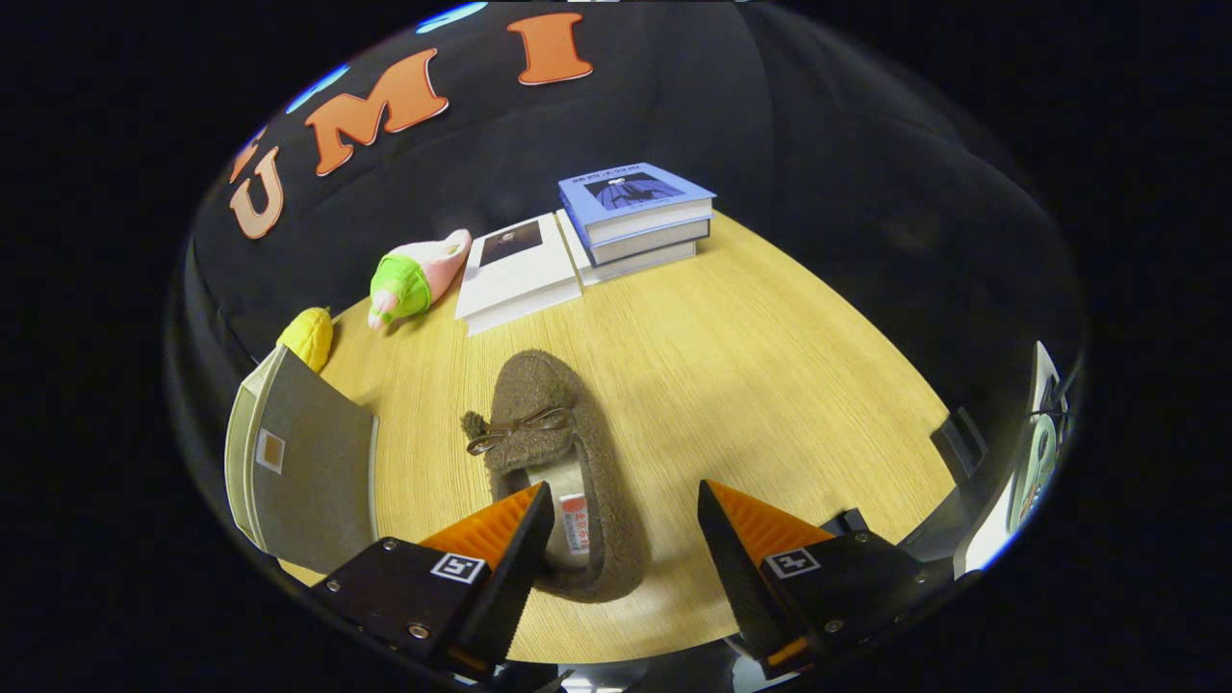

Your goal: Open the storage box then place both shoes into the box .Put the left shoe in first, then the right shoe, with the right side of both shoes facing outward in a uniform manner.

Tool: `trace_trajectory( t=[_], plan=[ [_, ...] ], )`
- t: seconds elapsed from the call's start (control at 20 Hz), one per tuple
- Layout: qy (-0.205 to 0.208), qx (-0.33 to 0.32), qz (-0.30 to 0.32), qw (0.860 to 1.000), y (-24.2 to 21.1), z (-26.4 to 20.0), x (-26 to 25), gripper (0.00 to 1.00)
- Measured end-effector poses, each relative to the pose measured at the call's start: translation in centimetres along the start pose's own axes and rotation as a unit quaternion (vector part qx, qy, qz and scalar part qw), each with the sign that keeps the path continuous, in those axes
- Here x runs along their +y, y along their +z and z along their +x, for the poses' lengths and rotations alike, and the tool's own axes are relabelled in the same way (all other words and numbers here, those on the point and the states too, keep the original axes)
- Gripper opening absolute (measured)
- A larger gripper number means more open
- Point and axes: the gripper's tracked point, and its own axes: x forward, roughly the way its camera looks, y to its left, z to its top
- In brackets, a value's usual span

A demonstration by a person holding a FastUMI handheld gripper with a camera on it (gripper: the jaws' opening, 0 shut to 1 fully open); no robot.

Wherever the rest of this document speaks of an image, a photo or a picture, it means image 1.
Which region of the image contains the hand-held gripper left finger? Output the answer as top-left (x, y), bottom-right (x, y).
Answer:
top-left (310, 481), bottom-right (557, 680)

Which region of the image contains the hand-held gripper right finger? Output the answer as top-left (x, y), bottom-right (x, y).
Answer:
top-left (698, 479), bottom-right (949, 680)

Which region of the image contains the brown fuzzy slipper shoe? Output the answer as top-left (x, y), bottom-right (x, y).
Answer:
top-left (460, 348), bottom-right (651, 604)

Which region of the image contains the grey fabric storage box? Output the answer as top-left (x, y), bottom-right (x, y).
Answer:
top-left (224, 345), bottom-right (381, 576)

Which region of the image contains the dark grey block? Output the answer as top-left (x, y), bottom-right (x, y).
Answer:
top-left (929, 407), bottom-right (989, 482)

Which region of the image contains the white book with dark portrait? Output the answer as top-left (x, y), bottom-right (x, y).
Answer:
top-left (454, 212), bottom-right (583, 336)

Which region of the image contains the pink and green plush toy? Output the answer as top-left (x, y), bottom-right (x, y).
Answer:
top-left (368, 228), bottom-right (473, 330)

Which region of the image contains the yellow plush toy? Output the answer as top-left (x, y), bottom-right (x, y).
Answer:
top-left (276, 306), bottom-right (335, 373)

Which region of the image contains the plain white book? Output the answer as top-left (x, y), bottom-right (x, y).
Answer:
top-left (556, 210), bottom-right (697, 287)

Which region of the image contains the blue-edged book with white pages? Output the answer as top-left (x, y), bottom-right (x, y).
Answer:
top-left (563, 207), bottom-right (711, 266)

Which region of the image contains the blue cover book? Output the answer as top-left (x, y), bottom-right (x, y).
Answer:
top-left (558, 162), bottom-right (716, 232)

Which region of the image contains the black backdrop cloth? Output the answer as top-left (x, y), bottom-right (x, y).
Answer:
top-left (183, 0), bottom-right (1084, 405)

